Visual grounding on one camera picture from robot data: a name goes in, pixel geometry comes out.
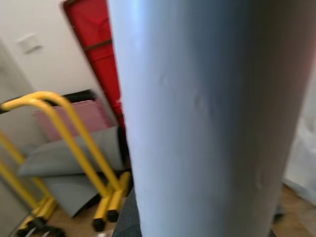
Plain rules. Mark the white light switch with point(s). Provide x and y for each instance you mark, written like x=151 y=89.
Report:
x=29 y=44

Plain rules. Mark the pink foam mat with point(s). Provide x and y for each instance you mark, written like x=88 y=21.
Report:
x=59 y=123

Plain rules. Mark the grey rolled mat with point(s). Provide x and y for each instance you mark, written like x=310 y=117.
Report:
x=74 y=172

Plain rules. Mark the yellow metal frame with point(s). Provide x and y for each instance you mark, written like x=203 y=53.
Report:
x=74 y=128

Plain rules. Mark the black foam mat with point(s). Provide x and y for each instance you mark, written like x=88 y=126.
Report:
x=79 y=95

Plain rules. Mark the plain black floor mat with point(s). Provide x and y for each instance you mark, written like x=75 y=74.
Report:
x=128 y=217

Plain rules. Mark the red folded table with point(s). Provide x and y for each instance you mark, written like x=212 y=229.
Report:
x=98 y=37

